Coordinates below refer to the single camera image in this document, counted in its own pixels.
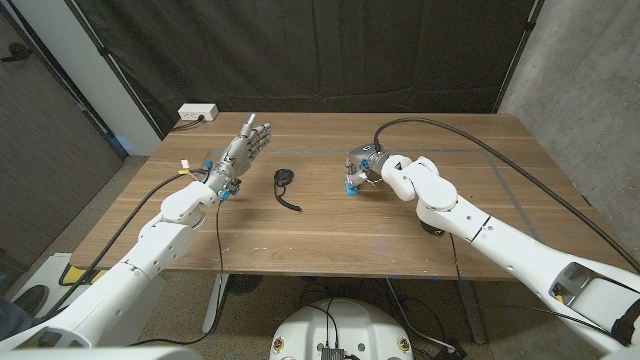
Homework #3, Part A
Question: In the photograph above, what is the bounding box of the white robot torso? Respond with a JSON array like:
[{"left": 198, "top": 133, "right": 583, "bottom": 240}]
[{"left": 269, "top": 298, "right": 415, "bottom": 360}]

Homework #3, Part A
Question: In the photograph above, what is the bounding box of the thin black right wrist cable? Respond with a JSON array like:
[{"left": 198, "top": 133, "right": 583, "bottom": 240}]
[{"left": 448, "top": 233, "right": 619, "bottom": 335}]

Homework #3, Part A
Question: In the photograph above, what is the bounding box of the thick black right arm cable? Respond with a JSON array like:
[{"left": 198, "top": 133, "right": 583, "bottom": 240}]
[{"left": 372, "top": 116, "right": 640, "bottom": 275}]

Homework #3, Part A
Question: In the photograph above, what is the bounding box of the black power adapter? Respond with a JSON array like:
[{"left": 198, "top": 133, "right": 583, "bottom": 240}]
[{"left": 433, "top": 341, "right": 469, "bottom": 360}]

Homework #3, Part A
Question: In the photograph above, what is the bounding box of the black stopwatch with cord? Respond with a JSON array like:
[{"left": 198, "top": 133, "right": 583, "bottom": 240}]
[{"left": 272, "top": 168, "right": 303, "bottom": 213}]

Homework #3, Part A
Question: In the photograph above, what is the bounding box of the white power outlet strip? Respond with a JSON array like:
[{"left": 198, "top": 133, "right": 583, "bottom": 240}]
[{"left": 177, "top": 103, "right": 220, "bottom": 122}]

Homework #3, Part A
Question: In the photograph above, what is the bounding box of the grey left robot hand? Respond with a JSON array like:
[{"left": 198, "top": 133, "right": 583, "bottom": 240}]
[{"left": 205, "top": 112, "right": 274, "bottom": 195}]

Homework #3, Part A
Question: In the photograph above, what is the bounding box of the thin black left wrist cable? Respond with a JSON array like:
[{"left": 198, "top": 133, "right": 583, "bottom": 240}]
[{"left": 129, "top": 199, "right": 226, "bottom": 347}]

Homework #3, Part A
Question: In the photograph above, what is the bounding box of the person leg in jeans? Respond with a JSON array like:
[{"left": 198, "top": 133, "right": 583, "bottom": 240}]
[{"left": 0, "top": 284, "right": 51, "bottom": 341}]

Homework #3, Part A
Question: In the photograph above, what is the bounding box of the black round floor fan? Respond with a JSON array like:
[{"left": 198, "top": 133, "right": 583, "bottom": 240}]
[{"left": 225, "top": 273, "right": 264, "bottom": 296}]

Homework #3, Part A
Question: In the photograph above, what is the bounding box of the grey table leg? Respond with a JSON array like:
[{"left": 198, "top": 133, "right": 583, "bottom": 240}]
[
  {"left": 455, "top": 279, "right": 489, "bottom": 345},
  {"left": 202, "top": 273, "right": 230, "bottom": 335}
]

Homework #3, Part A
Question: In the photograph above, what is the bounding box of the black door handle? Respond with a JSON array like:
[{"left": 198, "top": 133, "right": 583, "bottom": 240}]
[{"left": 0, "top": 42, "right": 34, "bottom": 64}]

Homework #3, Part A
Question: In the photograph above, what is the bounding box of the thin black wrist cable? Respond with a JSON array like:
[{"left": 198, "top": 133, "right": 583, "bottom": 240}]
[
  {"left": 129, "top": 199, "right": 226, "bottom": 347},
  {"left": 448, "top": 233, "right": 619, "bottom": 335}
]

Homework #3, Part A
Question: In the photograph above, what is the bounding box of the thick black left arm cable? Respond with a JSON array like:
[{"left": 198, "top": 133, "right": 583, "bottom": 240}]
[{"left": 42, "top": 167, "right": 209, "bottom": 319}]

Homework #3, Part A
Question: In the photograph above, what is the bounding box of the black backdrop stand pole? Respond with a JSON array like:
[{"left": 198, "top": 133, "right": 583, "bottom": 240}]
[
  {"left": 492, "top": 0, "right": 546, "bottom": 115},
  {"left": 63, "top": 0, "right": 166, "bottom": 140}
]

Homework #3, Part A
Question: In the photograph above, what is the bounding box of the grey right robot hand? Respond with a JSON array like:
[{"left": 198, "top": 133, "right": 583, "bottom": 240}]
[{"left": 343, "top": 143, "right": 391, "bottom": 188}]

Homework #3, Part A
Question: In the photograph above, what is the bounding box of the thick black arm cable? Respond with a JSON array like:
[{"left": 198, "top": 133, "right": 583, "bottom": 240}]
[
  {"left": 42, "top": 167, "right": 209, "bottom": 319},
  {"left": 372, "top": 116, "right": 640, "bottom": 275}
]

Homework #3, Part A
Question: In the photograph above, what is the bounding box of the black backdrop curtain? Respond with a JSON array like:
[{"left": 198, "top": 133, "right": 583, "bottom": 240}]
[{"left": 64, "top": 0, "right": 546, "bottom": 139}]

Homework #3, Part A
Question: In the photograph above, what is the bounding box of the grey floor cable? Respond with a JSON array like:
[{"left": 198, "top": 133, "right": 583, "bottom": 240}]
[{"left": 385, "top": 277, "right": 454, "bottom": 350}]

